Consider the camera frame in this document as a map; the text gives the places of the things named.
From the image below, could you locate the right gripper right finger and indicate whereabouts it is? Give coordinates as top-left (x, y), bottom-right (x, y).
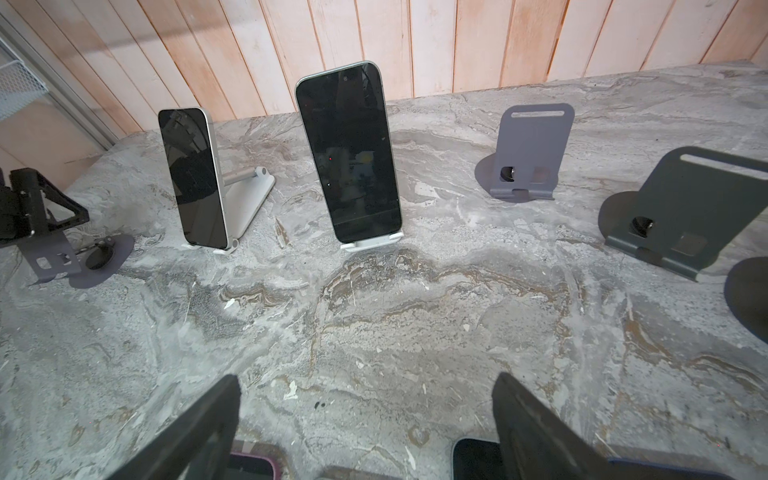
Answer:
top-left (491, 371), bottom-right (736, 480)

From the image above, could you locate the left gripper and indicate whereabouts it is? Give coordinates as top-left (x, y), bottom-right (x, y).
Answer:
top-left (1, 168), bottom-right (90, 246)

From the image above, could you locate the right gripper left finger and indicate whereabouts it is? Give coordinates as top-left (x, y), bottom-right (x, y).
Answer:
top-left (110, 374), bottom-right (241, 479)

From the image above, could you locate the white back left stand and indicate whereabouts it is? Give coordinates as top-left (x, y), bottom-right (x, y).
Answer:
top-left (176, 166), bottom-right (276, 251)

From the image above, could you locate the white stand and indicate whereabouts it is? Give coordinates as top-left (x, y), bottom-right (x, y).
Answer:
top-left (176, 166), bottom-right (276, 251)
top-left (340, 231), bottom-right (404, 253)

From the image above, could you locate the white back middle stand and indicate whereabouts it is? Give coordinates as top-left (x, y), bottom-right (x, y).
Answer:
top-left (340, 231), bottom-right (404, 253)

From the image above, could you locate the front middle black stand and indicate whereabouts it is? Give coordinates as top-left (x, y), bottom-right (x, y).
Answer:
top-left (724, 257), bottom-right (768, 343)

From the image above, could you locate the front right black stand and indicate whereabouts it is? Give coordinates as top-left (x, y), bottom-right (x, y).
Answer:
top-left (598, 146), bottom-right (767, 280)

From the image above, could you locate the purple grey phone stand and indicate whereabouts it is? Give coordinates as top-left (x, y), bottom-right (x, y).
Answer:
top-left (474, 103), bottom-right (575, 203)

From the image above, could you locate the white wire shelf rack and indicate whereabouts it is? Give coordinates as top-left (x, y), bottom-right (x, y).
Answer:
top-left (1, 37), bottom-right (50, 121)

